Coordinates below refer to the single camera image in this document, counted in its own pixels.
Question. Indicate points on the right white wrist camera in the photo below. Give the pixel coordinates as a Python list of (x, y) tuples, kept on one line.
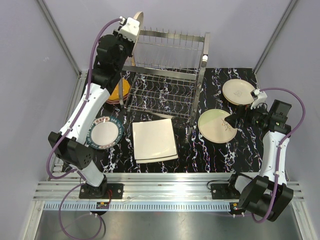
[(259, 96)]

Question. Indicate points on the aluminium mounting rail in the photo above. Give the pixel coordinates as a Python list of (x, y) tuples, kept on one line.
[(141, 187)]

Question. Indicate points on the cream round plate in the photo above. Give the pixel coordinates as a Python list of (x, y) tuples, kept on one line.
[(238, 91)]

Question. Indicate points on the pale green round plate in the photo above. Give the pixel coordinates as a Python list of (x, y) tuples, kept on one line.
[(213, 127)]

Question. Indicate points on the slotted white cable duct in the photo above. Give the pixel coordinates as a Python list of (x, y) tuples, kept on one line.
[(117, 206)]

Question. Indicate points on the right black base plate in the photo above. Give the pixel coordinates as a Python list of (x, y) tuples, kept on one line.
[(222, 191)]

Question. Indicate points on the aluminium frame post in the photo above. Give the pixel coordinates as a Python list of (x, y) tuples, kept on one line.
[(58, 36), (278, 29)]

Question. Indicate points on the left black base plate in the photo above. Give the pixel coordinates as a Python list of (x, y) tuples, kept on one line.
[(115, 191)]

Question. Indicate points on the green rimmed white plate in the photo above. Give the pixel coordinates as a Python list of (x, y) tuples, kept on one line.
[(104, 133)]

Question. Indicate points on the black marble pattern mat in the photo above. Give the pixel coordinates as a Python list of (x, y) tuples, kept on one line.
[(195, 153)]

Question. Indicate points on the white square plate black rim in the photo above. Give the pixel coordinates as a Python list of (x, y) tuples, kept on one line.
[(155, 160)]

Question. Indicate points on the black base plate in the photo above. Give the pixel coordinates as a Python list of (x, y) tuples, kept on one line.
[(115, 191), (222, 191)]

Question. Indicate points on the tan round plate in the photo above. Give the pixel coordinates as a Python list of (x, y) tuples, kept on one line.
[(237, 104)]

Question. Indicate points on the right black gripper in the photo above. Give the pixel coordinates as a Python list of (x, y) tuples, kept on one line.
[(245, 111)]

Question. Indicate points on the right aluminium frame post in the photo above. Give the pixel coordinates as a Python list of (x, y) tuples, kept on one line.
[(278, 29)]

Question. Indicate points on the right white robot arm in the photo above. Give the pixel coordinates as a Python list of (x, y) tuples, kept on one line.
[(267, 194)]

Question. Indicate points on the left aluminium frame post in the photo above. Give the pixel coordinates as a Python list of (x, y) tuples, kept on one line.
[(58, 36)]

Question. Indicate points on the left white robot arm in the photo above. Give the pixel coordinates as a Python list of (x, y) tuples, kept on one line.
[(108, 56)]

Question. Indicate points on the steel two-tier dish rack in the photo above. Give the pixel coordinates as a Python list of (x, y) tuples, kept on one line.
[(167, 72)]

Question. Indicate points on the pink and cream plate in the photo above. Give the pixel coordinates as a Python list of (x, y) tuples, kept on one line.
[(139, 16)]

